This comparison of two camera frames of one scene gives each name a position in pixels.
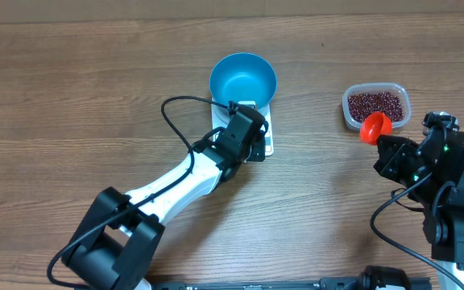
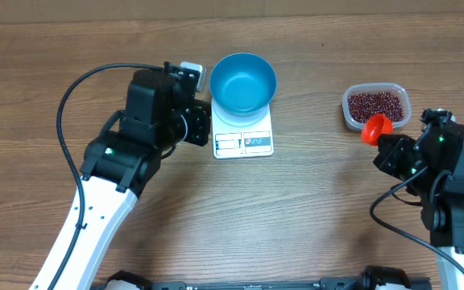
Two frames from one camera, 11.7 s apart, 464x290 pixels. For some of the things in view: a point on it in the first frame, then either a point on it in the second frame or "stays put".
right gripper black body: [403, 166] stays put
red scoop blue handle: [374, 125] stays put
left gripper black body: [254, 150] -> [186, 128]
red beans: [361, 105] stays put
